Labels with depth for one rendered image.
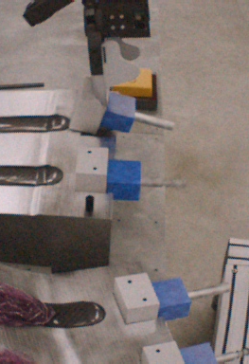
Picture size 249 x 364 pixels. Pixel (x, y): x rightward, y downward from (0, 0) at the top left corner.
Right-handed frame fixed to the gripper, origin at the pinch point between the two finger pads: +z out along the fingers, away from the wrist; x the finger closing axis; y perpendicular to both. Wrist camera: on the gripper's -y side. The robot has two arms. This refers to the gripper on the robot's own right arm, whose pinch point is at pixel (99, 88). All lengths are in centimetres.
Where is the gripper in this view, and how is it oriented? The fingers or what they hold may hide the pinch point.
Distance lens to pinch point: 103.8
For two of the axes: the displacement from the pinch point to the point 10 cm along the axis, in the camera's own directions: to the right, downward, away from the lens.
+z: 0.8, 8.5, 5.3
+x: 0.3, -5.3, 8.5
